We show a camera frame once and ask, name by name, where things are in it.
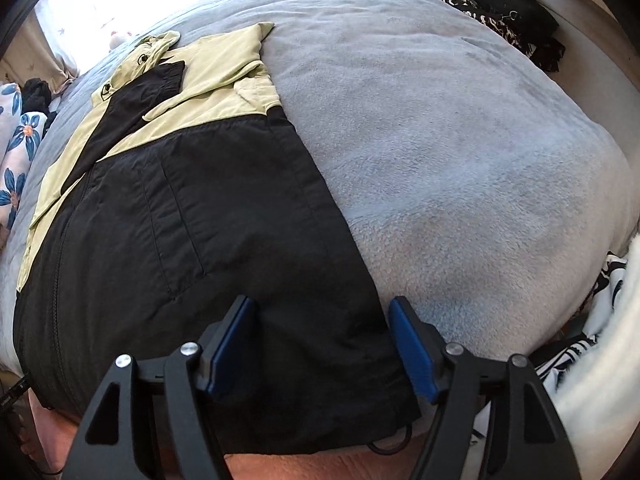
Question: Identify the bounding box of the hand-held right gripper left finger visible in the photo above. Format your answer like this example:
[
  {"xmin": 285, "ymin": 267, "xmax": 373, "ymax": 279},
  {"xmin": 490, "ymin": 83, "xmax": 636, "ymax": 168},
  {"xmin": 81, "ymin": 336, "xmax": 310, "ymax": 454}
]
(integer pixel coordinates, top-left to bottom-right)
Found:
[{"xmin": 62, "ymin": 294, "xmax": 261, "ymax": 480}]

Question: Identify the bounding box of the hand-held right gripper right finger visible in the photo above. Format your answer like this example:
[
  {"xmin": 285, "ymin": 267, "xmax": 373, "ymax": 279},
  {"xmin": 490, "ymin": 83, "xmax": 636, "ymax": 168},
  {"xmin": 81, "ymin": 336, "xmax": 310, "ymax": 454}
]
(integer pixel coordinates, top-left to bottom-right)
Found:
[{"xmin": 387, "ymin": 296, "xmax": 583, "ymax": 480}]

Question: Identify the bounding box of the green and black hooded jacket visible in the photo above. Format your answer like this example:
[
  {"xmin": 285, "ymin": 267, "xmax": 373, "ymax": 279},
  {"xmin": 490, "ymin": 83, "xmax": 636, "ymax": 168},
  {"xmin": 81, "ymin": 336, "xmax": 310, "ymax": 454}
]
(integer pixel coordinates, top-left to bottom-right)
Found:
[{"xmin": 12, "ymin": 22, "xmax": 423, "ymax": 461}]

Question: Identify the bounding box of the dark clothes pile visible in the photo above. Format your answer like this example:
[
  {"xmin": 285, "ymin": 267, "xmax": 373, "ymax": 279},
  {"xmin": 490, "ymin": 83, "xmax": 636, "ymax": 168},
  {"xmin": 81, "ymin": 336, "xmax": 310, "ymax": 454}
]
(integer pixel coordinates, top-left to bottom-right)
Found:
[{"xmin": 22, "ymin": 77, "xmax": 53, "ymax": 113}]

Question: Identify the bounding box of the pink fabric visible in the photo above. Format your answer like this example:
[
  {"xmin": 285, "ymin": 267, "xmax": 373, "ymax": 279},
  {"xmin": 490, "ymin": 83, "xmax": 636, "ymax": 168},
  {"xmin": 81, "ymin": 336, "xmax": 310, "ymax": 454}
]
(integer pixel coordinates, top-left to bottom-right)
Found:
[{"xmin": 27, "ymin": 390, "xmax": 431, "ymax": 480}]

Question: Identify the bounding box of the grey-blue fleece bed blanket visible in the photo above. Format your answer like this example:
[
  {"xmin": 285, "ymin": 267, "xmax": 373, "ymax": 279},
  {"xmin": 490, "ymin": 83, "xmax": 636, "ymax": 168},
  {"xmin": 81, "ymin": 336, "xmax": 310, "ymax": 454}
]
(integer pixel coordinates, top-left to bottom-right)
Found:
[{"xmin": 0, "ymin": 0, "xmax": 633, "ymax": 366}]

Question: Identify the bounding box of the white fluffy cloth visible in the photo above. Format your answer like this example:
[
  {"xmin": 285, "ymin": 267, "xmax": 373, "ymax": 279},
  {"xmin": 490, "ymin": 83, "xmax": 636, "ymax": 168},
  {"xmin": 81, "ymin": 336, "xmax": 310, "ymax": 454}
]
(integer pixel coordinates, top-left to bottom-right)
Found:
[{"xmin": 545, "ymin": 310, "xmax": 640, "ymax": 480}]

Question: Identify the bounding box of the black white printed cloth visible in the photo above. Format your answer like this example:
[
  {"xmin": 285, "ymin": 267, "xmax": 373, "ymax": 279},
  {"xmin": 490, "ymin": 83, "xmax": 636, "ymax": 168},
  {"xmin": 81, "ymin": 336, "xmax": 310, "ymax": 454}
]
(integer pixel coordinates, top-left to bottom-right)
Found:
[{"xmin": 470, "ymin": 250, "xmax": 632, "ymax": 441}]

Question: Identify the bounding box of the rolled blue floral blanket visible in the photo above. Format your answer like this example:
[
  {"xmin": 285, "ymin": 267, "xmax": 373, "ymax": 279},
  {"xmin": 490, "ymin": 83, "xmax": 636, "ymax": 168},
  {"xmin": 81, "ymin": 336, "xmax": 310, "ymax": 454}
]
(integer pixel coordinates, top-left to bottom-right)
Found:
[{"xmin": 0, "ymin": 82, "xmax": 48, "ymax": 251}]

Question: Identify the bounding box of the black white patterned cloth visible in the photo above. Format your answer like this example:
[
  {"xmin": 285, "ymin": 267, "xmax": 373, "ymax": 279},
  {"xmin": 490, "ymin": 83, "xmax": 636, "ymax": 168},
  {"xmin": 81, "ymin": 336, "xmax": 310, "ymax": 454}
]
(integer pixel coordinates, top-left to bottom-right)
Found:
[{"xmin": 430, "ymin": 0, "xmax": 566, "ymax": 73}]

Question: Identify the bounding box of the beige curtain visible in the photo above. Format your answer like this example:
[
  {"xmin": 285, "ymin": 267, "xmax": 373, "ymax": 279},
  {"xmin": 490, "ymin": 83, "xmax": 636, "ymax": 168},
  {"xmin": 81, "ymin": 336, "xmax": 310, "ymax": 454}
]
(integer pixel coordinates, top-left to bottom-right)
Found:
[{"xmin": 0, "ymin": 10, "xmax": 81, "ymax": 93}]

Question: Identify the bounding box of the black cable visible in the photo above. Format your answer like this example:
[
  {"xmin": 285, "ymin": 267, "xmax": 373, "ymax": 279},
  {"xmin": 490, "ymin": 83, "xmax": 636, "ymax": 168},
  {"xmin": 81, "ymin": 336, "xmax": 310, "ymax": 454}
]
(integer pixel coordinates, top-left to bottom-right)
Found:
[{"xmin": 367, "ymin": 422, "xmax": 413, "ymax": 453}]

